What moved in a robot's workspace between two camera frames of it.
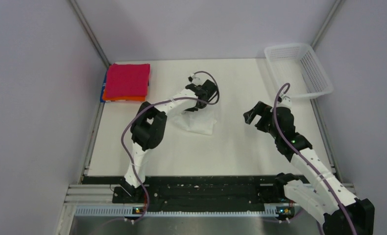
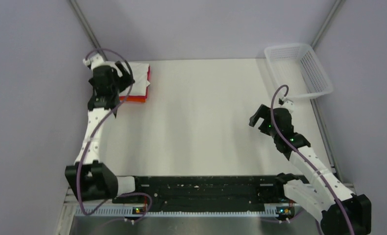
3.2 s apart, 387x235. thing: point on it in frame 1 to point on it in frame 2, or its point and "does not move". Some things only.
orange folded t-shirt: (134, 98) does not move
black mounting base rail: (194, 193) does not move
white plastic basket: (297, 65) does not move
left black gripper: (191, 109) to (125, 79)
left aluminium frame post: (90, 31) does not move
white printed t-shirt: (197, 122) to (139, 73)
